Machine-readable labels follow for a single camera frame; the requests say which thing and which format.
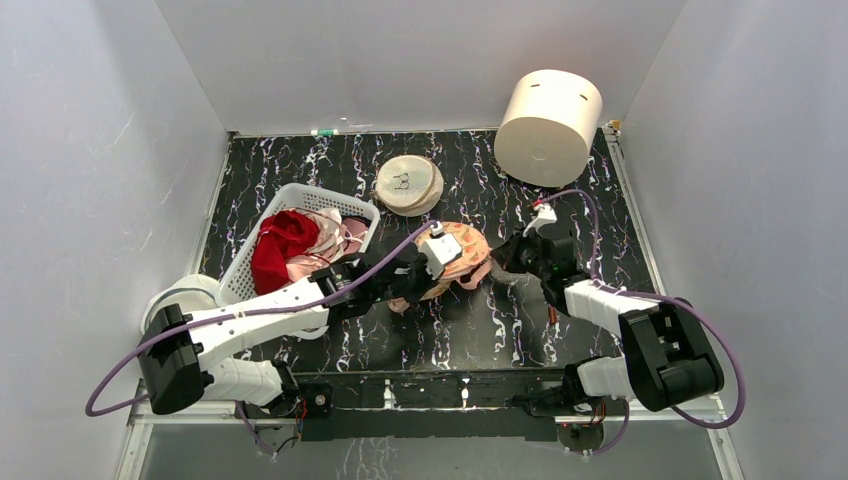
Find pink floral mesh laundry bag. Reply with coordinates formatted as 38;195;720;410
421;221;494;301

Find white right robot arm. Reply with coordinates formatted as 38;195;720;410
492;225;725;414

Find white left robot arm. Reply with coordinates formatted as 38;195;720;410
138;246;455;416

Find round white mesh laundry bag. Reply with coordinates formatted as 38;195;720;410
374;155;445;217

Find white plastic laundry basket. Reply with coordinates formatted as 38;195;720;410
215;183;380;306

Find round white mesh bag left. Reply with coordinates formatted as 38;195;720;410
140;274;220;334

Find pink and white bras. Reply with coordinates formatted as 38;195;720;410
286;208;369;283

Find red garment in basket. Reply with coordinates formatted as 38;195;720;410
250;210;318;295

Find large cream cylinder drum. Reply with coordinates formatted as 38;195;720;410
494;69;603;188

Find green white tape piece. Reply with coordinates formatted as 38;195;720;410
310;129;339;137

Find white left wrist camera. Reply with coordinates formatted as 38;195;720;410
418;233;463;280

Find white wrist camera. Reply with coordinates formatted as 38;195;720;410
522;201;557;237
418;233;463;280

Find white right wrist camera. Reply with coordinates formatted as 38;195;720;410
522;201;557;237

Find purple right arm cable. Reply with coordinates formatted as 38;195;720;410
533;188;747;431

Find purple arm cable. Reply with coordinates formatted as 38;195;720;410
84;220;442;419
533;188;747;431

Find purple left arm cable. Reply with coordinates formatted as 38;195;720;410
84;220;442;419

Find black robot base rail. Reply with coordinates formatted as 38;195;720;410
129;367;730;458

